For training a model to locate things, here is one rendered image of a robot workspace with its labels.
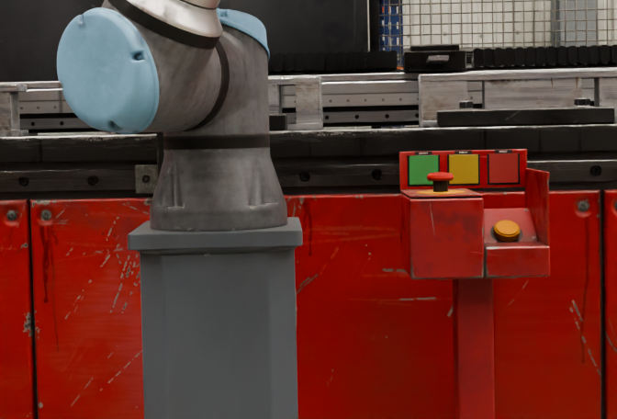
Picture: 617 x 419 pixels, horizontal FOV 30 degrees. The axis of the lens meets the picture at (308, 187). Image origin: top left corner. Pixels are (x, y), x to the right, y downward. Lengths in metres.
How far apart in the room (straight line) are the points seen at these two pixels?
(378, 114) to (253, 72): 1.10
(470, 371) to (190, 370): 0.63
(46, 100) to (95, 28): 1.31
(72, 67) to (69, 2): 1.58
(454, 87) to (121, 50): 1.07
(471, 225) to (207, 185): 0.55
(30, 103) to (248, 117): 1.24
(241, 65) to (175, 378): 0.33
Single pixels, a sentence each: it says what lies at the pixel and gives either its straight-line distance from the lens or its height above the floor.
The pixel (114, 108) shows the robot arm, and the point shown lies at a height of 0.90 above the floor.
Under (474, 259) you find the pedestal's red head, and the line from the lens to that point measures 1.66.
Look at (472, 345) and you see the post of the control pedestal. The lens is 1.73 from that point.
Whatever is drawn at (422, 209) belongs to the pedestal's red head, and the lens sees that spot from 1.64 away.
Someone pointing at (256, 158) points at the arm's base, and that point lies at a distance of 1.23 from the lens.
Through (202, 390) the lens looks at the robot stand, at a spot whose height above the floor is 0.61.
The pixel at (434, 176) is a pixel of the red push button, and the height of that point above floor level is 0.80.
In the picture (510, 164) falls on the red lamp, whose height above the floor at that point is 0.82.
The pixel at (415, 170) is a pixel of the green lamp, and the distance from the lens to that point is 1.79.
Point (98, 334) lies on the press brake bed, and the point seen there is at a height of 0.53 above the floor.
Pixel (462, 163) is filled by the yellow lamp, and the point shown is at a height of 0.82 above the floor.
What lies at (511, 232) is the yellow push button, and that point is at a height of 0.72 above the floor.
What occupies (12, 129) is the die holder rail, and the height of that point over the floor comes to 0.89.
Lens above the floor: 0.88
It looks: 3 degrees down
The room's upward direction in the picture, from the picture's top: 1 degrees counter-clockwise
